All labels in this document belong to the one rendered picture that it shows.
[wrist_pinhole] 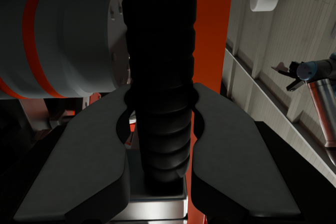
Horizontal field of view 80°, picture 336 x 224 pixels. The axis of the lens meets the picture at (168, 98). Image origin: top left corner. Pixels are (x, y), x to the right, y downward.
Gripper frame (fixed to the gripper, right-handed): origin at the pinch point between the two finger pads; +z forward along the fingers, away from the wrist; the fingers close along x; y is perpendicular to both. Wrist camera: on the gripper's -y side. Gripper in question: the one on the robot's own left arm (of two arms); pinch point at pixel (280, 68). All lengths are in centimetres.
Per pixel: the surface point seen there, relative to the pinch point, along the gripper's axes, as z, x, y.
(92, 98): -40, 102, 5
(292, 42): 362, -389, -59
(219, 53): -28, 59, 15
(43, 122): -60, 108, 11
